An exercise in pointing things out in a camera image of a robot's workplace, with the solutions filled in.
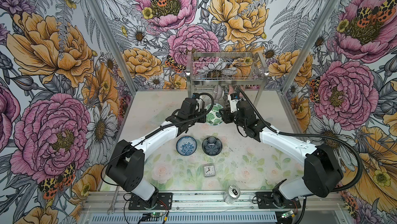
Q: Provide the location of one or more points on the dark navy wave bowl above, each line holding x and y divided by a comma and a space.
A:
212, 146

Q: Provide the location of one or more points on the small square alarm clock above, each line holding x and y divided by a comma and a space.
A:
209, 170

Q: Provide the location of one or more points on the white vented cable duct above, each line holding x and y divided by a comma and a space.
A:
188, 218

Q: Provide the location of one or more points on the stainless steel dish rack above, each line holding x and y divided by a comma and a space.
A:
207, 69

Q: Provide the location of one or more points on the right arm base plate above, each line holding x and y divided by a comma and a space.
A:
270, 200

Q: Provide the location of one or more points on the silver drink can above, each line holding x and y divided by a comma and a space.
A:
231, 194

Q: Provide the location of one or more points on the purple striped bowl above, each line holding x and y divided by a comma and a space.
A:
218, 92

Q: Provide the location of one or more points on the blue floral bowl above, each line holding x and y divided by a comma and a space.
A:
186, 145

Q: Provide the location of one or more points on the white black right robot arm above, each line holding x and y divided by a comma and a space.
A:
322, 172

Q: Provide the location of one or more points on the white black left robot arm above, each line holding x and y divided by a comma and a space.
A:
127, 165

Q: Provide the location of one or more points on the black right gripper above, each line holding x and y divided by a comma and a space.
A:
226, 115

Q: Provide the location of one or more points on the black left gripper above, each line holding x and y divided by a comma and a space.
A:
202, 119

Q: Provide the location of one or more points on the green leaf print bowl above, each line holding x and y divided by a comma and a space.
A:
214, 118

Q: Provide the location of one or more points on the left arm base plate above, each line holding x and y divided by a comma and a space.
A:
159, 201

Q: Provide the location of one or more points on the aluminium front rail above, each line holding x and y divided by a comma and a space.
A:
204, 201

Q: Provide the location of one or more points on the silver wrench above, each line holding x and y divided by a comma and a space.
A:
111, 209

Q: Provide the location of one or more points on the green circuit board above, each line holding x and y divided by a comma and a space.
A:
154, 216

